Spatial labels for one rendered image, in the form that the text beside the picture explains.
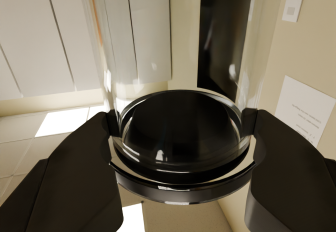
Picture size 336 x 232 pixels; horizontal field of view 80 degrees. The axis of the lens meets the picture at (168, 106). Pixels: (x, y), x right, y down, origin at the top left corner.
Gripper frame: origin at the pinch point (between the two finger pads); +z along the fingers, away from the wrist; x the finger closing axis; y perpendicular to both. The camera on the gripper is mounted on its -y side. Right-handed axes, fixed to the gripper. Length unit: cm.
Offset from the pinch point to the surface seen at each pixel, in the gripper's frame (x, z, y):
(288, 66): 41, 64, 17
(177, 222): -1, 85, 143
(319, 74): 45, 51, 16
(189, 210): 8, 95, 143
